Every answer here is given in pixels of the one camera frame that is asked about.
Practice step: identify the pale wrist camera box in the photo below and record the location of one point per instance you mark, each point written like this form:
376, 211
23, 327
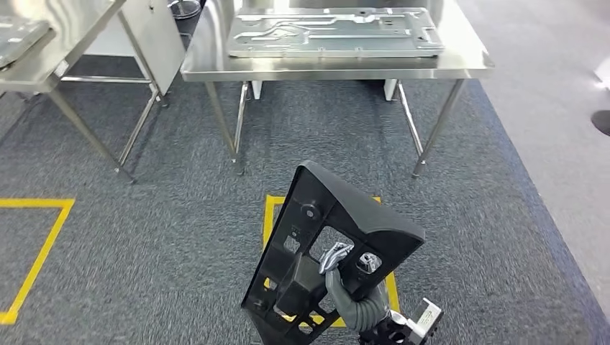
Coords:
426, 316

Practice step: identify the silver stanchion post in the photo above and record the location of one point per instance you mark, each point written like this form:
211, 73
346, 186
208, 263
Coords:
183, 9

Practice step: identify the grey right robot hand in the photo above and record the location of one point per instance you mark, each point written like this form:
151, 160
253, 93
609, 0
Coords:
357, 314

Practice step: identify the stainless steel workbench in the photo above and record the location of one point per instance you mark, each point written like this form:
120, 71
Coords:
71, 28
209, 52

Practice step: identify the black plastic bracket part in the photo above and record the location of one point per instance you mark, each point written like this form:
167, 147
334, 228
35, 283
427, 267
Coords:
371, 214

